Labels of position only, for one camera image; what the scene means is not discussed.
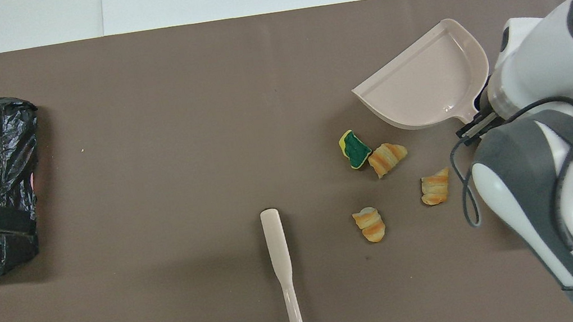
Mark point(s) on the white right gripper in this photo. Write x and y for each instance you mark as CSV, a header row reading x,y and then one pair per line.
x,y
513,44

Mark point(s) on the beige plastic dustpan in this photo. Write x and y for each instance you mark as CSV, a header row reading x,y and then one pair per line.
x,y
422,84

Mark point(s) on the striped toy croissant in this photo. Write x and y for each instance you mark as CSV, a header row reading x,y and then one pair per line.
x,y
434,188
385,158
371,226

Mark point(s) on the green and yellow sponge piece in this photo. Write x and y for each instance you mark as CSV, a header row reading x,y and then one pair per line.
x,y
358,151

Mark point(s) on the beige hand brush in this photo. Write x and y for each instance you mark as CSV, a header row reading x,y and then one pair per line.
x,y
277,242

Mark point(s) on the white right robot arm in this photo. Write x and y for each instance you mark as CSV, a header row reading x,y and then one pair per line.
x,y
554,87

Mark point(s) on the brown paper table mat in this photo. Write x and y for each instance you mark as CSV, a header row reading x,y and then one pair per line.
x,y
195,83

